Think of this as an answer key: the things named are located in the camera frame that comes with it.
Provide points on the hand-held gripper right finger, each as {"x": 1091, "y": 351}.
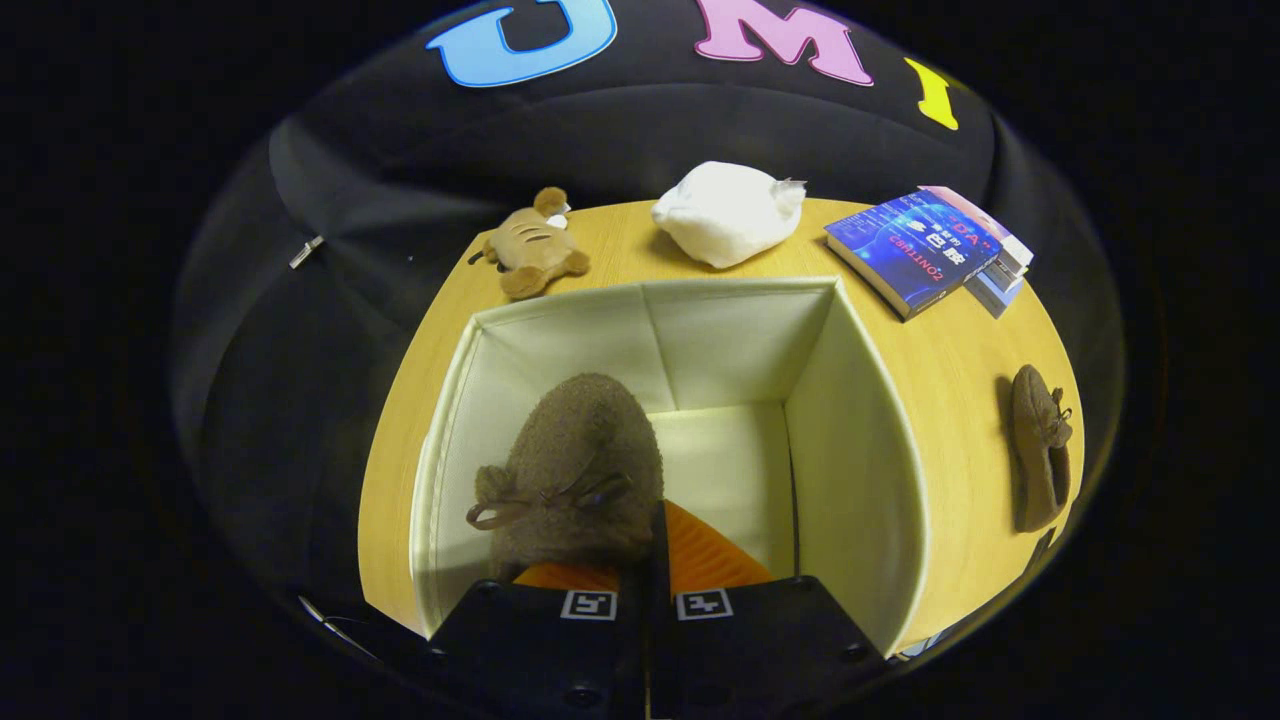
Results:
{"x": 662, "y": 600}

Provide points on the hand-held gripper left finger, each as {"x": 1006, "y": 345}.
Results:
{"x": 540, "y": 650}

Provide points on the brown fuzzy shoe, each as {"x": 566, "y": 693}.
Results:
{"x": 585, "y": 450}
{"x": 1035, "y": 450}

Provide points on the grey fabric storage box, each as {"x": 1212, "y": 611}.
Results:
{"x": 740, "y": 350}

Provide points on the brown striped plush toy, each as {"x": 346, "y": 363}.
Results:
{"x": 530, "y": 250}

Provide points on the white crumpled bag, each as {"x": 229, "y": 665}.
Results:
{"x": 725, "y": 215}

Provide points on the blue book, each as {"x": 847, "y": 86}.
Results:
{"x": 910, "y": 250}

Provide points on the grey book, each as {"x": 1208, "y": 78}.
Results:
{"x": 995, "y": 290}

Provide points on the silver cloth clip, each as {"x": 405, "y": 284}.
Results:
{"x": 305, "y": 250}

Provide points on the pink book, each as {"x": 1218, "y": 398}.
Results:
{"x": 1015, "y": 252}

